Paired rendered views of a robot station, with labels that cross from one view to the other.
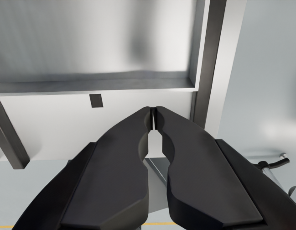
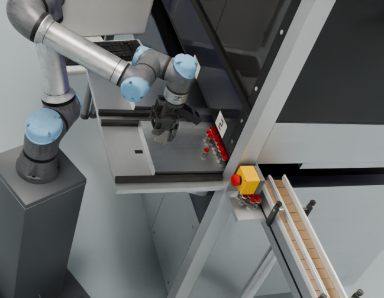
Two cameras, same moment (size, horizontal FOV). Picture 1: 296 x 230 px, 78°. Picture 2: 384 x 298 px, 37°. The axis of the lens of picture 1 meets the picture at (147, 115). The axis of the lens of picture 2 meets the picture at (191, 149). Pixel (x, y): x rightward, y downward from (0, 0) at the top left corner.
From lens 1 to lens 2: 1.96 m
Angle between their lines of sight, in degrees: 69
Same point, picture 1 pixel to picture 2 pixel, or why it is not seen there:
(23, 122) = (122, 129)
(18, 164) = (105, 121)
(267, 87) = not seen: outside the picture
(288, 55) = not seen: outside the picture
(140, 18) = (168, 164)
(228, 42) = (167, 186)
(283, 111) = not seen: outside the picture
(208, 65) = (161, 177)
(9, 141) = (117, 122)
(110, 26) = (164, 157)
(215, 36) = (170, 177)
